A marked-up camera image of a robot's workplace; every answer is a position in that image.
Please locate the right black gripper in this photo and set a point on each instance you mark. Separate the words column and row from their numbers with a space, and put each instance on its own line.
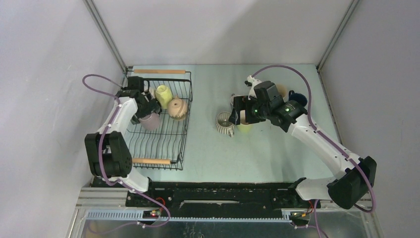
column 242, row 103

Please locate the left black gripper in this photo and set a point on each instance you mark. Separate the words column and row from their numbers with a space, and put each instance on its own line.
column 152, row 106

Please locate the mauve cup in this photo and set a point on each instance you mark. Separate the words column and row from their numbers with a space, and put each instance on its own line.
column 150, row 122

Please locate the yellow-green cup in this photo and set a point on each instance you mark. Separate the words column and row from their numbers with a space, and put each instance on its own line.
column 164, row 95

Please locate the light green cup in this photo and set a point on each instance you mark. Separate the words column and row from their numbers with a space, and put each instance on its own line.
column 244, row 128

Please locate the white ribbed mug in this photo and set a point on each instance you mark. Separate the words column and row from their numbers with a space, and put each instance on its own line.
column 223, row 125

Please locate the seashell coral print mug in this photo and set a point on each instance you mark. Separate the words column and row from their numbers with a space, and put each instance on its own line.
column 282, row 90

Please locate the dark blue mug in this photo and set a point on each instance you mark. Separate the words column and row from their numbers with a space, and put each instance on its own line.
column 297, row 97

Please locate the grey-blue small cup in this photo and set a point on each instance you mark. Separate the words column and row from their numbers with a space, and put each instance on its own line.
column 232, row 100

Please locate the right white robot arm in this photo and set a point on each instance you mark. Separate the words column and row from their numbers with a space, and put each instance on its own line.
column 352, row 176

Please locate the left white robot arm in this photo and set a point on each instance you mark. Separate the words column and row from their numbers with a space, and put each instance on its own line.
column 108, row 154

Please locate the peach teapot-shaped cup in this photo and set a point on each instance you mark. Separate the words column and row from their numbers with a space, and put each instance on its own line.
column 177, row 108

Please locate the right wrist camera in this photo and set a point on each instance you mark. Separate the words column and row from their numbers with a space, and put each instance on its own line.
column 252, row 83

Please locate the black wire dish rack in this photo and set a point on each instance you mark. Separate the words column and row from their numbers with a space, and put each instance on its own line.
column 164, row 147

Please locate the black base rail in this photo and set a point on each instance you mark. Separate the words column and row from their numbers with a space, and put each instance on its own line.
column 226, row 200

